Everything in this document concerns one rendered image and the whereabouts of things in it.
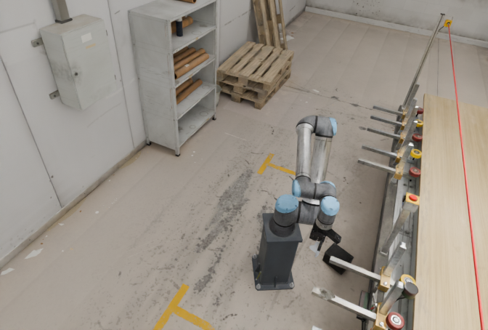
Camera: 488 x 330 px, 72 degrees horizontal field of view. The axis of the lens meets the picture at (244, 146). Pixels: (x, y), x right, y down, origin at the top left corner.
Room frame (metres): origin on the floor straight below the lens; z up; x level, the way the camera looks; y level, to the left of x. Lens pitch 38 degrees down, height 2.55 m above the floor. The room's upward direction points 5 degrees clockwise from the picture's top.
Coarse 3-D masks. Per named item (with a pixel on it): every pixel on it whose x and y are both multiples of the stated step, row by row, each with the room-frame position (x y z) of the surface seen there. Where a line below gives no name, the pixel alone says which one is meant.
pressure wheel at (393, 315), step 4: (392, 312) 0.85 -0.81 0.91; (388, 316) 0.82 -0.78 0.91; (392, 316) 0.83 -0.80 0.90; (396, 316) 0.83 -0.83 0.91; (400, 316) 0.83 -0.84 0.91; (388, 320) 0.81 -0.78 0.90; (392, 320) 0.81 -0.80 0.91; (396, 320) 0.81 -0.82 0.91; (400, 320) 0.81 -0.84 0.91; (388, 324) 0.79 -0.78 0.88; (392, 324) 0.79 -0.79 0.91; (396, 324) 0.79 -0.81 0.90; (400, 324) 0.79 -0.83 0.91; (392, 328) 0.78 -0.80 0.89; (396, 328) 0.77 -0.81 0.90; (400, 328) 0.77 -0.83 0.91
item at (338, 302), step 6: (312, 294) 0.94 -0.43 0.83; (318, 294) 0.93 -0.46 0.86; (330, 300) 0.91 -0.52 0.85; (336, 300) 0.91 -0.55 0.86; (342, 300) 0.91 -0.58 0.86; (342, 306) 0.89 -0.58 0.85; (348, 306) 0.88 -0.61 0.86; (354, 306) 0.89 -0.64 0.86; (354, 312) 0.86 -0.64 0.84; (360, 312) 0.86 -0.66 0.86; (366, 312) 0.86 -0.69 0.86; (372, 312) 0.86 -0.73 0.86; (372, 318) 0.83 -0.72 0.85
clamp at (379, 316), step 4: (380, 304) 0.91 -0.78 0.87; (376, 308) 0.89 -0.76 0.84; (376, 312) 0.87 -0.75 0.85; (376, 316) 0.84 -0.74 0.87; (380, 316) 0.84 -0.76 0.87; (384, 316) 0.84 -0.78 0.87; (376, 320) 0.82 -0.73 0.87; (380, 320) 0.82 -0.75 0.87; (384, 320) 0.82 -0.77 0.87; (376, 324) 0.80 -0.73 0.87; (384, 324) 0.80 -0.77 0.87; (376, 328) 0.79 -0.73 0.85; (380, 328) 0.78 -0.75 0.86; (384, 328) 0.78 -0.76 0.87
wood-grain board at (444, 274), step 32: (448, 128) 2.60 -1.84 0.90; (480, 128) 2.64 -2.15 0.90; (448, 160) 2.13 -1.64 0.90; (480, 160) 2.16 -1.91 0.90; (448, 192) 1.76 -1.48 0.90; (480, 192) 1.78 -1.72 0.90; (448, 224) 1.46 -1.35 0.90; (480, 224) 1.48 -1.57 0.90; (416, 256) 1.20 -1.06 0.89; (448, 256) 1.21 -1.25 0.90; (480, 256) 1.23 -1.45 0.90; (448, 288) 1.01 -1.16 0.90; (480, 288) 1.02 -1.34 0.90; (416, 320) 0.82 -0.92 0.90; (448, 320) 0.83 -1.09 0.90
